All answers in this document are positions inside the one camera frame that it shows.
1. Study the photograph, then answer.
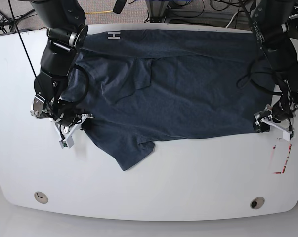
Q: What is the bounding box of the left table cable grommet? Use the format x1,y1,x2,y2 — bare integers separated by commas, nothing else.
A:
34,192,48,204

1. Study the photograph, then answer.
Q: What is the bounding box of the aluminium frame base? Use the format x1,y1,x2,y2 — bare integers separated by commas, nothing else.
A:
145,0,170,23

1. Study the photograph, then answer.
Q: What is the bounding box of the white cable on floor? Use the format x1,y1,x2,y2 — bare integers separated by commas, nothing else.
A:
225,10,240,28

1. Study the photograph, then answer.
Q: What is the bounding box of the table cable grommet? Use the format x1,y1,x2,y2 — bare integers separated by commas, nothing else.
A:
250,197,265,210
34,192,48,204

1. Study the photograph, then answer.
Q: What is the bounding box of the black cylinder on floor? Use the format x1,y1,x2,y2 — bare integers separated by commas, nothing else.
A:
113,0,127,14

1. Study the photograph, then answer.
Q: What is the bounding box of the black tripod stand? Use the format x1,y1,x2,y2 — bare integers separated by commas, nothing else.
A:
0,0,40,35

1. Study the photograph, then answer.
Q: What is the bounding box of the red tape rectangle marking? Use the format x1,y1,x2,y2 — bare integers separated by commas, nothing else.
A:
270,138,292,174

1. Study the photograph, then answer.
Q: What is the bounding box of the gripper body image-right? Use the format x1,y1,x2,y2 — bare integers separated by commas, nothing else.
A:
272,100,294,122

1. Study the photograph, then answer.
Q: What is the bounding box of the right table cable grommet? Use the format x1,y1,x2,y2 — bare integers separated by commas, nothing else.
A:
250,197,265,210

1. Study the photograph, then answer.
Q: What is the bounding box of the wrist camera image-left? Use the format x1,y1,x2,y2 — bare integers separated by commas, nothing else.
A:
59,137,74,149

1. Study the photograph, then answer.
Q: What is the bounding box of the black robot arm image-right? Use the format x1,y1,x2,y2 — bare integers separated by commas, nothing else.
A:
249,0,298,136

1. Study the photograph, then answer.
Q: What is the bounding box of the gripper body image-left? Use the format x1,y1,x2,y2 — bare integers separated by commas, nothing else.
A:
54,109,82,127

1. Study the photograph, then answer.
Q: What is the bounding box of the dark blue T-shirt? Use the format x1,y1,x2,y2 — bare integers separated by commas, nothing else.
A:
61,30,272,170

